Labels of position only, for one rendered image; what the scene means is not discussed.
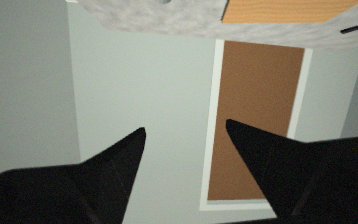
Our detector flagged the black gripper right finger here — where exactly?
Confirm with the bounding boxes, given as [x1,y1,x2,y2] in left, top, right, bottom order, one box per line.
[226,119,358,218]

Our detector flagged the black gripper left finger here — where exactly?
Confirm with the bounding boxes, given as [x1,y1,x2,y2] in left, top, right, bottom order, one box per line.
[0,127,146,224]

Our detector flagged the black spatula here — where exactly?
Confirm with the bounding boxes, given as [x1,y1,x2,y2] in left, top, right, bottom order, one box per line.
[340,26,358,34]

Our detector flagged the light wooden board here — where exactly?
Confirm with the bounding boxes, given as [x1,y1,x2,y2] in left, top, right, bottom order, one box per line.
[222,0,358,24]

